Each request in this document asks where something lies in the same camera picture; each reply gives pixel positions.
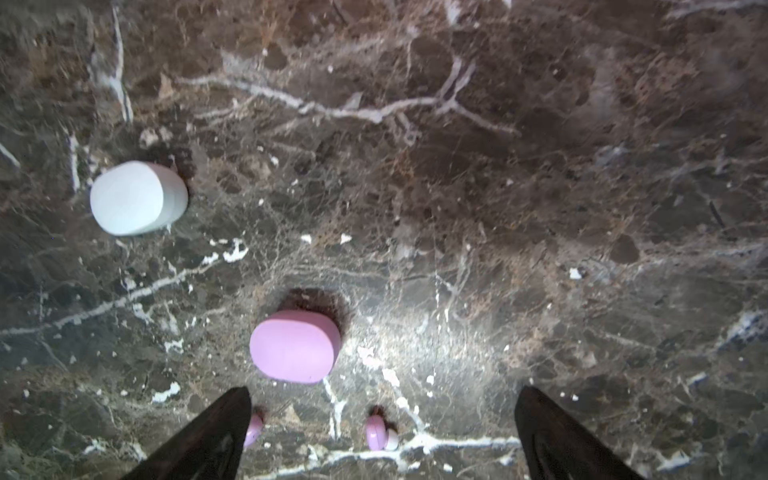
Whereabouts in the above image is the white earbud charging case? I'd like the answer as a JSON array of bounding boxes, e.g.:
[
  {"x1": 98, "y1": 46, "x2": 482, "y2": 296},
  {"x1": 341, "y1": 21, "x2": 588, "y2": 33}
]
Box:
[{"x1": 90, "y1": 161, "x2": 189, "y2": 237}]

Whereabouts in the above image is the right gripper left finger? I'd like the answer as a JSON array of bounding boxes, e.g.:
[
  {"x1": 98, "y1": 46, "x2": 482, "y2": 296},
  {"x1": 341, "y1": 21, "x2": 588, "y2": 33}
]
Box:
[{"x1": 123, "y1": 386, "x2": 252, "y2": 480}]

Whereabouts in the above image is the pink earbud charging case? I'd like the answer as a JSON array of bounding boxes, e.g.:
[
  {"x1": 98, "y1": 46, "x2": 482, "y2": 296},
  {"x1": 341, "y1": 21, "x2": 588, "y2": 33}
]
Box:
[{"x1": 249, "y1": 310, "x2": 341, "y2": 384}]

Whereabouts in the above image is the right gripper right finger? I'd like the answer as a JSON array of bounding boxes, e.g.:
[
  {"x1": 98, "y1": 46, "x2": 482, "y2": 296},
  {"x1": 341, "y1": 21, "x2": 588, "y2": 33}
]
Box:
[{"x1": 514, "y1": 386, "x2": 642, "y2": 480}]

